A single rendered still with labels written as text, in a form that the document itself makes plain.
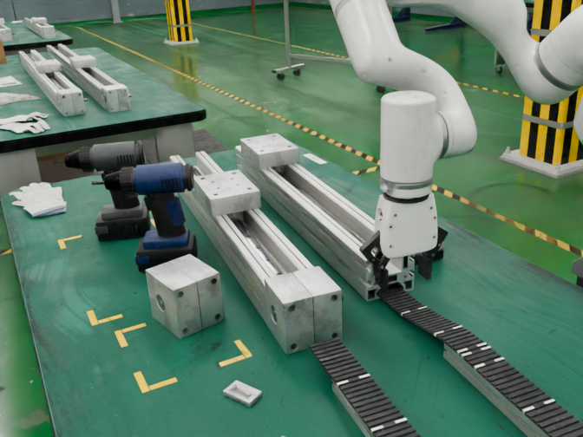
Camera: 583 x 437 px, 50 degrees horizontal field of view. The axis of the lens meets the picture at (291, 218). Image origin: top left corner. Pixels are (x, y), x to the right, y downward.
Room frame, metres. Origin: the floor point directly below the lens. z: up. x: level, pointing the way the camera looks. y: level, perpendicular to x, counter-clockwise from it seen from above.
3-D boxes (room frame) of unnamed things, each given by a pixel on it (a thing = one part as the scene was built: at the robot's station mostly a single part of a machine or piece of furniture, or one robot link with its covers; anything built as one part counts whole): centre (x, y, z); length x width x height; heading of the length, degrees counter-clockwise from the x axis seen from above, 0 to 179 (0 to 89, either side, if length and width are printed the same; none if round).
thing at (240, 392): (0.74, 0.08, 0.78); 0.05 x 0.03 x 0.01; 53
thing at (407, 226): (0.96, -0.19, 0.95); 0.10 x 0.07 x 0.11; 110
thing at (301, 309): (0.90, -0.02, 0.83); 0.12 x 0.09 x 0.10; 110
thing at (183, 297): (0.96, 0.18, 0.83); 0.11 x 0.10 x 0.10; 128
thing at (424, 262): (0.97, -0.24, 0.87); 0.03 x 0.03 x 0.07; 20
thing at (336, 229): (1.37, -0.04, 0.82); 0.80 x 0.10 x 0.09; 20
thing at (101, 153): (1.34, 0.42, 0.89); 0.20 x 0.08 x 0.22; 99
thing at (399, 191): (0.95, -0.19, 1.01); 0.09 x 0.08 x 0.03; 110
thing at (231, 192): (1.31, 0.14, 0.87); 0.16 x 0.11 x 0.07; 20
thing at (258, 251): (1.31, 0.14, 0.82); 0.80 x 0.10 x 0.09; 20
